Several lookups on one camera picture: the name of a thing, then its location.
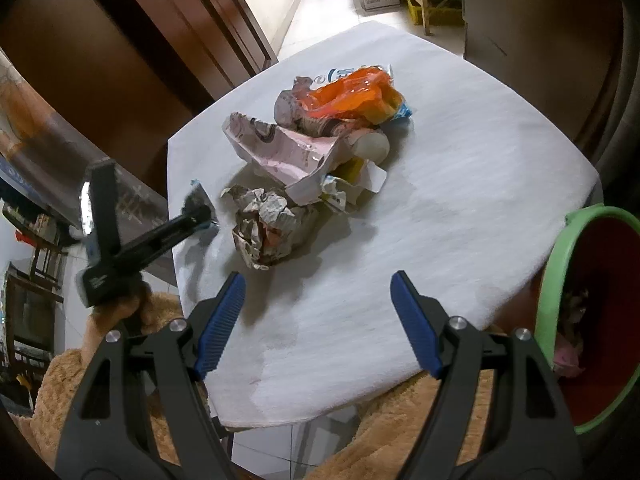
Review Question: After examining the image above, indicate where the pink foil wrapper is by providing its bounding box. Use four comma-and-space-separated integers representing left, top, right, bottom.
221, 112, 388, 206

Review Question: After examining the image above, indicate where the newspaper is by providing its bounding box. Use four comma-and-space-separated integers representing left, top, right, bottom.
220, 185, 321, 271

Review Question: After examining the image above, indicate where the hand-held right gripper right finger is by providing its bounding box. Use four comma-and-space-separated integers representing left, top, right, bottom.
390, 270, 586, 480

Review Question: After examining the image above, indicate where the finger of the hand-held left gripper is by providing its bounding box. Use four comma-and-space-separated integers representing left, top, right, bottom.
120, 209, 217, 269

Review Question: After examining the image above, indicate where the orange plastic bag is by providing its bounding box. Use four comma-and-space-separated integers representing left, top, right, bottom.
300, 67, 404, 124

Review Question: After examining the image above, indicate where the brown wooden door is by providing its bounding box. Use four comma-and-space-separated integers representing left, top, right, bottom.
0, 0, 280, 196

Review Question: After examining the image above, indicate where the white blue milk carton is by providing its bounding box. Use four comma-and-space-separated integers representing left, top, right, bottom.
300, 62, 415, 123

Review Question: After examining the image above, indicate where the silver foil wrapper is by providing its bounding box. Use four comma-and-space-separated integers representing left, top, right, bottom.
181, 180, 220, 235

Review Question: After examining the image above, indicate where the person's left hand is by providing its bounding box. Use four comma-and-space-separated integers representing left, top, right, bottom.
112, 282, 153, 336

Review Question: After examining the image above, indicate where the purple wrapper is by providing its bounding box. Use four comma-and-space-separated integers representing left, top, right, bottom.
274, 76, 326, 129

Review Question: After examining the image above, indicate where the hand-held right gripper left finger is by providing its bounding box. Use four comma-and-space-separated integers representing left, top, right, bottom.
54, 271, 247, 480

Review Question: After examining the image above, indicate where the white tablecloth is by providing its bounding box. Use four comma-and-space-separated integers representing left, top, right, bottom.
166, 21, 603, 428

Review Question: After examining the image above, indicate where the yellow plastic crate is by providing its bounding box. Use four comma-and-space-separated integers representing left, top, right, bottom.
405, 0, 463, 26

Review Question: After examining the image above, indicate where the red bin with green rim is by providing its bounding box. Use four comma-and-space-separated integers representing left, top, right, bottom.
536, 203, 640, 436

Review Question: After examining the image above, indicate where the yellow white wrapper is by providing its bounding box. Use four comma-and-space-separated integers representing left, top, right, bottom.
320, 157, 389, 211

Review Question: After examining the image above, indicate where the printed door curtain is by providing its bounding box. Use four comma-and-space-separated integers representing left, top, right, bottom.
0, 50, 168, 226

